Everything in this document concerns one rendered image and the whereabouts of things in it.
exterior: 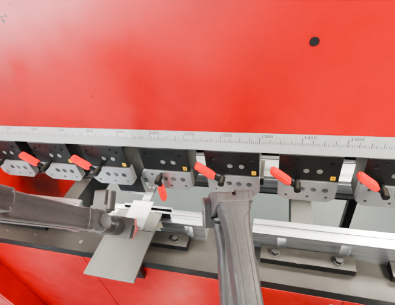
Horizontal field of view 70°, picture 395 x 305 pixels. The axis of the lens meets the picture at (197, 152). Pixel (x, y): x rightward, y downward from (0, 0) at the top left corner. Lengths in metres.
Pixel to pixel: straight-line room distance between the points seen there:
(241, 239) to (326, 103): 0.34
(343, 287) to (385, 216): 1.46
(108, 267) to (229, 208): 0.57
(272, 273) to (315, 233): 0.20
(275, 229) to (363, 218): 1.44
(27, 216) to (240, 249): 0.40
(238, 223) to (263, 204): 1.81
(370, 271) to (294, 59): 0.77
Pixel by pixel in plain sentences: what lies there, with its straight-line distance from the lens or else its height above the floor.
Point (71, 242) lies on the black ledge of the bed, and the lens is 1.33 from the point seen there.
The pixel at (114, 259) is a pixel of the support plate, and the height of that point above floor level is 1.00.
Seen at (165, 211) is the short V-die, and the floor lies 0.99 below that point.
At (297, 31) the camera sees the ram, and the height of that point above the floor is 1.64.
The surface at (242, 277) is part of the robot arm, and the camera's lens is 0.55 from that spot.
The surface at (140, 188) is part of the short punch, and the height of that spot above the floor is 1.12.
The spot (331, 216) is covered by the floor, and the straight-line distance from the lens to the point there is 2.37.
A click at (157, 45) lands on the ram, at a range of 0.66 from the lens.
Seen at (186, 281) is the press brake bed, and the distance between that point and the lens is 1.19.
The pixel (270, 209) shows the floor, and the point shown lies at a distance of 2.35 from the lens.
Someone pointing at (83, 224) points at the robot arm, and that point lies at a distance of 0.77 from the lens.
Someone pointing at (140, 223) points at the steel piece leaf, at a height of 1.00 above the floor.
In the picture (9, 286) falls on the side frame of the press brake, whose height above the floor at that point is 0.45.
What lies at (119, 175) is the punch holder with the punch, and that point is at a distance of 0.96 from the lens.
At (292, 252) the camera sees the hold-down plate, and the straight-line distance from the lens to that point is 1.08.
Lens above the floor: 1.83
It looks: 39 degrees down
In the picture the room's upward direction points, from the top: 10 degrees counter-clockwise
